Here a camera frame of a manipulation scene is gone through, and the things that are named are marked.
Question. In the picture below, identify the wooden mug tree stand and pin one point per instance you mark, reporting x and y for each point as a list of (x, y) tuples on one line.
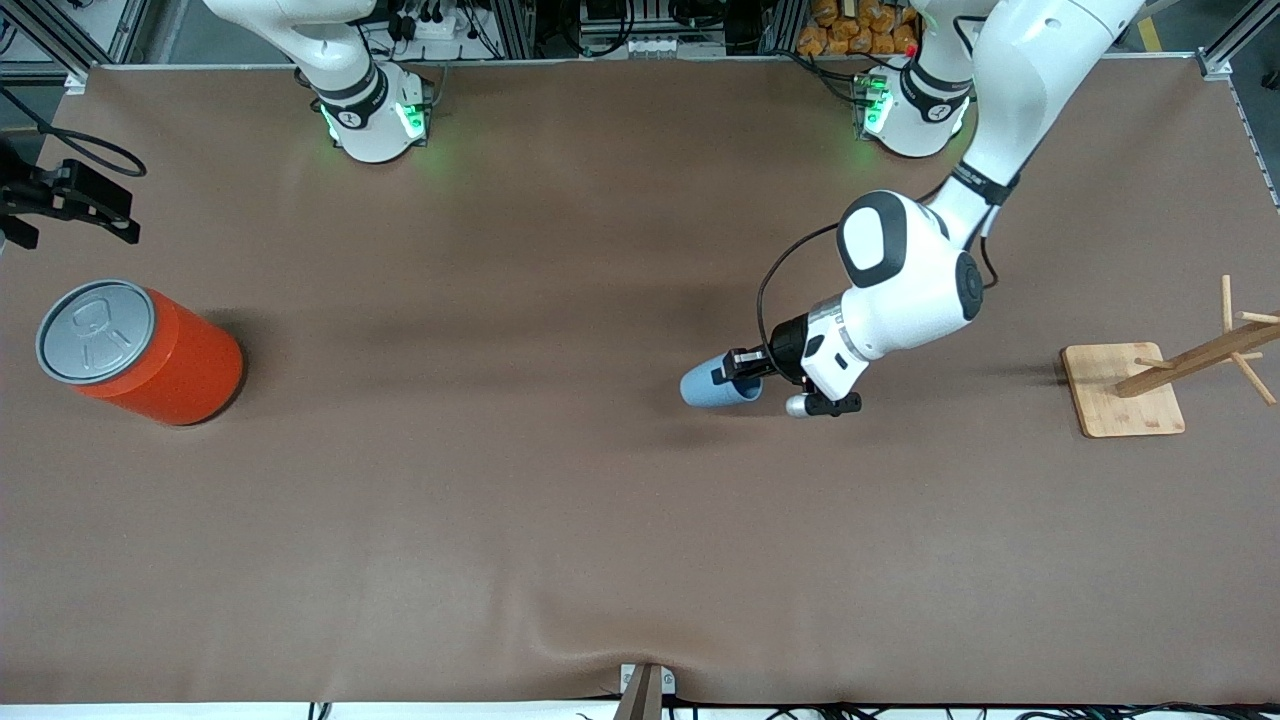
[(1120, 400)]

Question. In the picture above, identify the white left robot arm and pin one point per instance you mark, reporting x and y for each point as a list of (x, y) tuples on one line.
[(910, 270)]

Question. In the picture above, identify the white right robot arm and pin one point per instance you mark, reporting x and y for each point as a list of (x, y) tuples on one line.
[(365, 120)]

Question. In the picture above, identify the brown table mat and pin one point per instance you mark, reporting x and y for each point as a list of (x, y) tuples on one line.
[(500, 500)]

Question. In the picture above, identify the grey metal camera bracket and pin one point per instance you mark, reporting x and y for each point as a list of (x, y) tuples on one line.
[(647, 690)]

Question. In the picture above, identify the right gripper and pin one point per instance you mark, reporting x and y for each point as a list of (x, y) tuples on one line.
[(58, 192)]

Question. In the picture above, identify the light blue plastic cup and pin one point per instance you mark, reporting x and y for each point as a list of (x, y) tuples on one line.
[(705, 388)]

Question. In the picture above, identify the aluminium frame profile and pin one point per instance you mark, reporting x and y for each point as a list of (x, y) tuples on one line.
[(1225, 50), (60, 35)]

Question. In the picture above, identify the orange mesh bag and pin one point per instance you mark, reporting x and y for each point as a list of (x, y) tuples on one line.
[(850, 25)]

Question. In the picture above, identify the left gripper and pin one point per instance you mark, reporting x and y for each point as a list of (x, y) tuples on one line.
[(788, 349)]

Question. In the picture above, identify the white power strip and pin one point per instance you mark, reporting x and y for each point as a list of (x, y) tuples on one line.
[(435, 25)]

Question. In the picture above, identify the orange can with grey lid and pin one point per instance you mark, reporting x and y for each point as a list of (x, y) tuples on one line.
[(170, 370)]

